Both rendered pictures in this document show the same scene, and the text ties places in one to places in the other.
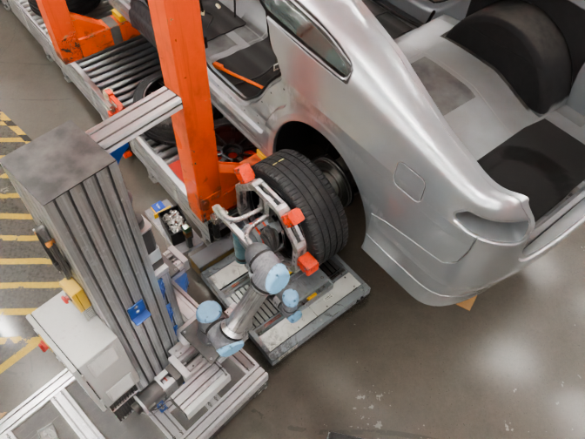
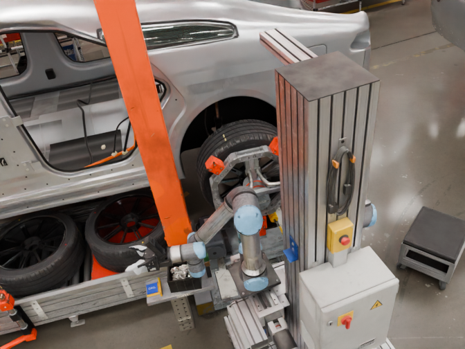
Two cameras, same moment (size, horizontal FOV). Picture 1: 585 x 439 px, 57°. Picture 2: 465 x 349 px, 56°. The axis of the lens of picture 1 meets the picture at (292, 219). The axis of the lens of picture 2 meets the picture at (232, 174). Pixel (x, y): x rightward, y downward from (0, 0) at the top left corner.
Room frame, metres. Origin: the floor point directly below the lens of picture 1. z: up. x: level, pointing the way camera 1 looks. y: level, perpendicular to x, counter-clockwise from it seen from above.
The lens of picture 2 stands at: (0.68, 1.96, 2.71)
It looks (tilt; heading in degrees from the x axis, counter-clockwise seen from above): 40 degrees down; 303
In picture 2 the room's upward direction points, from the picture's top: 8 degrees counter-clockwise
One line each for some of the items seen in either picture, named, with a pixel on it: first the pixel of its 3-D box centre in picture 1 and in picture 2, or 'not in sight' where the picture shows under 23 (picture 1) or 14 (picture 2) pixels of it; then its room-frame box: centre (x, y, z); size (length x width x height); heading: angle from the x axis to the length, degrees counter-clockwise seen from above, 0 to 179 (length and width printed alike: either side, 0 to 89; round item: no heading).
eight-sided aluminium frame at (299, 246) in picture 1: (269, 226); (252, 185); (1.73, 0.12, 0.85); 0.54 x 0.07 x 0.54; 41
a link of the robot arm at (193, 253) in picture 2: not in sight; (193, 251); (1.58, 0.99, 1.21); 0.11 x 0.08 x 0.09; 34
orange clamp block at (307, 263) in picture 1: (307, 264); not in sight; (1.50, -0.09, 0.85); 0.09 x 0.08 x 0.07; 41
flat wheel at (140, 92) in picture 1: (178, 105); (36, 252); (3.16, 0.91, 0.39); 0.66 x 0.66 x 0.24
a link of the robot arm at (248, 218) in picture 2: not in sight; (251, 246); (1.36, 0.84, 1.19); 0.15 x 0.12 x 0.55; 124
